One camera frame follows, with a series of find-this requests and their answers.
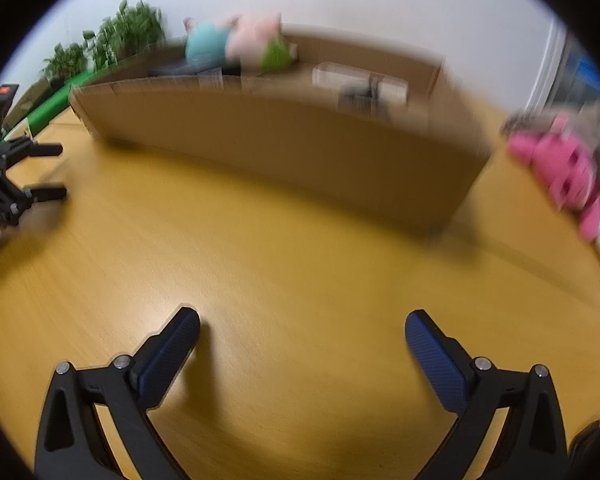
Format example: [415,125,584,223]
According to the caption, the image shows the potted green plant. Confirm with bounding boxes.
[84,0,166,70]
[42,42,89,81]

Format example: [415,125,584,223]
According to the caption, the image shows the pink green plush toy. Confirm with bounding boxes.
[182,12,298,76]

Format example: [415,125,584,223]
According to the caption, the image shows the large cardboard box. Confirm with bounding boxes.
[69,22,493,235]

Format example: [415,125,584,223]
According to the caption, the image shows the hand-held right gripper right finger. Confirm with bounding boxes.
[404,309,568,480]

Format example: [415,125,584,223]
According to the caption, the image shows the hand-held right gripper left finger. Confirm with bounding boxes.
[32,304,202,480]

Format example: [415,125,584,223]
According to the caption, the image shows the glass door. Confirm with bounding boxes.
[530,25,600,113]

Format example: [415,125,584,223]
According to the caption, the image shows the green rolled mat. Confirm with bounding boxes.
[25,70,112,138]

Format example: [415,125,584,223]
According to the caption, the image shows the pink helmet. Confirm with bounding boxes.
[505,115,600,241]

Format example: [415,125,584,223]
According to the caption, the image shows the wooden desktop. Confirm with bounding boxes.
[0,105,600,480]

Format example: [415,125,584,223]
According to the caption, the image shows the white plastic packet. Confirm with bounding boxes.
[312,61,411,103]

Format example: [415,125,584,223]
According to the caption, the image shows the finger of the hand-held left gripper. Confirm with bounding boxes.
[0,138,64,167]
[2,185,69,227]

